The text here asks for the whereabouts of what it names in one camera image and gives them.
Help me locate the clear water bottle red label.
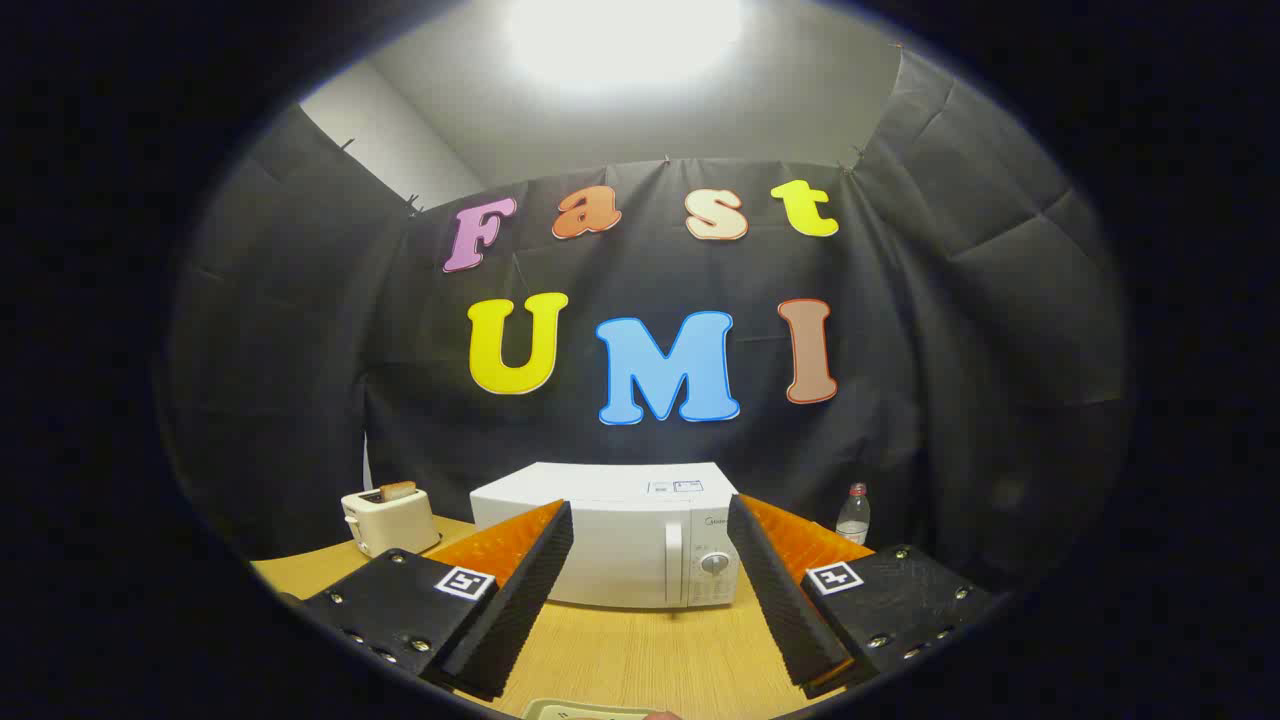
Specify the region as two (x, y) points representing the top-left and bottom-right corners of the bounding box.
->
(836, 483), (872, 547)

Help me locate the white microwave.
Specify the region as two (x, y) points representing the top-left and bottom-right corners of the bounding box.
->
(470, 462), (746, 611)

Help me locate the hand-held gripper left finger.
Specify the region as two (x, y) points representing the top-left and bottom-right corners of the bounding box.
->
(300, 499), (575, 701)

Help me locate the cream square plate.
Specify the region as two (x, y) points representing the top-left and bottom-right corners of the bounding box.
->
(522, 698), (691, 720)

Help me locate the cream toaster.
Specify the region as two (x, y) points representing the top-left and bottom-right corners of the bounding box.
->
(341, 482), (442, 559)

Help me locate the ceiling light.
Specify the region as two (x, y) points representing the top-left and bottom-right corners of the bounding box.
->
(505, 0), (746, 86)

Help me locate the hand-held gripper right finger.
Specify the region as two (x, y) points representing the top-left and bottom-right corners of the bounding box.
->
(727, 493), (1001, 699)

